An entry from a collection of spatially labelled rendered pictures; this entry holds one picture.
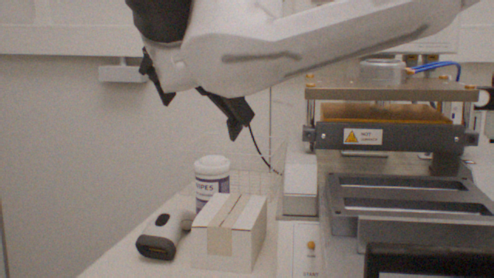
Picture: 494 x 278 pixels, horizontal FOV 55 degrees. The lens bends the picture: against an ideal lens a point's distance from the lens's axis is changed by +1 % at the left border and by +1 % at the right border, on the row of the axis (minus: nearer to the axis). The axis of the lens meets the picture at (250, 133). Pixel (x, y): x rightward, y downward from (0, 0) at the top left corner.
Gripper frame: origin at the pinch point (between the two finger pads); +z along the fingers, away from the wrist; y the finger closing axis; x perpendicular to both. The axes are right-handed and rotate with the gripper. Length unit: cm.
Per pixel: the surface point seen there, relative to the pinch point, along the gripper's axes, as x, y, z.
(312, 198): 4.7, -23.1, -2.1
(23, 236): 37, 77, 109
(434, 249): 10.9, -37.0, -25.5
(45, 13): -26, 88, 52
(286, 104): -38, 4, 59
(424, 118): -17.5, -32.3, 0.8
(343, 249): 12.9, -30.1, -17.1
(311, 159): -1.9, -19.8, 0.5
